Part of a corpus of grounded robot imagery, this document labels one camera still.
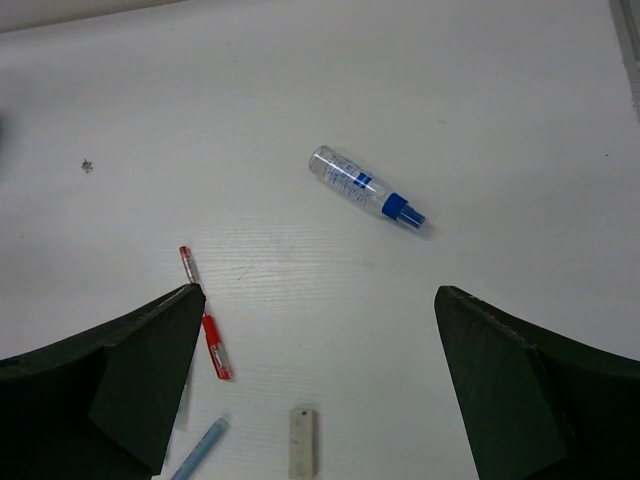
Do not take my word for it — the long white eraser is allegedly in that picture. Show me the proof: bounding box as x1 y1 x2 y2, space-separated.
288 407 318 480

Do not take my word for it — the light blue pen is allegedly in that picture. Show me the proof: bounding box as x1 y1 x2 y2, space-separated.
171 417 229 480

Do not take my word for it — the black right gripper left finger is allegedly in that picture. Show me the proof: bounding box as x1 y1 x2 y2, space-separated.
1 284 205 479

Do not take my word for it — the aluminium right side rail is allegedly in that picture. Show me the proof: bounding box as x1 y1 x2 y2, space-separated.
609 0 639 77

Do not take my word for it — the clear blue-capped spray bottle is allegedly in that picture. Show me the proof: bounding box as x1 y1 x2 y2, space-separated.
309 145 426 231

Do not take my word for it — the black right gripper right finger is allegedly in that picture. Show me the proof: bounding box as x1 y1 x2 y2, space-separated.
434 286 639 479

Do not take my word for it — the red gel pen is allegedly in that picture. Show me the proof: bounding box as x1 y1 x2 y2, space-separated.
179 245 233 381

